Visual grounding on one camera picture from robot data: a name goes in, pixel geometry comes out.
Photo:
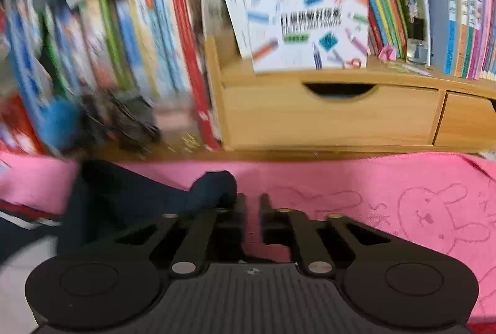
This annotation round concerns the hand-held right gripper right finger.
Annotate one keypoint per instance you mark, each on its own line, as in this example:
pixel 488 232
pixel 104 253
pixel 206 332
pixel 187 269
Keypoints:
pixel 265 214

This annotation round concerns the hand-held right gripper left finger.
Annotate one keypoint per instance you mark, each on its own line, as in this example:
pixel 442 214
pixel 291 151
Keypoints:
pixel 240 217

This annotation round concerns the white and navy jacket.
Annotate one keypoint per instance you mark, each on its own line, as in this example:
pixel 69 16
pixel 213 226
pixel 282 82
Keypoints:
pixel 128 198

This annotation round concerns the wooden drawer organizer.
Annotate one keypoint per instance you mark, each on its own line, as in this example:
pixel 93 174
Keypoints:
pixel 329 125

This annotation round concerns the pink bunny print towel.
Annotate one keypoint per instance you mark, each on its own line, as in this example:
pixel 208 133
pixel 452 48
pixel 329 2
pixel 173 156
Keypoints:
pixel 387 183

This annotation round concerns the white pencil print box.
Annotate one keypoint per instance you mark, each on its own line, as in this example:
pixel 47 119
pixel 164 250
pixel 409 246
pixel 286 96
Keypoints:
pixel 302 47

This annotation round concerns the row of upright picture books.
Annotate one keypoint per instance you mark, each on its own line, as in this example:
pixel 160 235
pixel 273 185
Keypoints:
pixel 155 47

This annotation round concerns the small blue plush ball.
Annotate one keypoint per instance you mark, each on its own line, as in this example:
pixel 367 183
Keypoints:
pixel 66 125

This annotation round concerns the small pink clip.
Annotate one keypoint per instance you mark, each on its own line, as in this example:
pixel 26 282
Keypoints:
pixel 387 53

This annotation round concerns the small glass bottle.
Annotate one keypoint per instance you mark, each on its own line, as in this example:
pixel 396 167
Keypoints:
pixel 417 53

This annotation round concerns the row of tall blue books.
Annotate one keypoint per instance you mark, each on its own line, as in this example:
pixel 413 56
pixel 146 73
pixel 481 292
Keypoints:
pixel 27 66

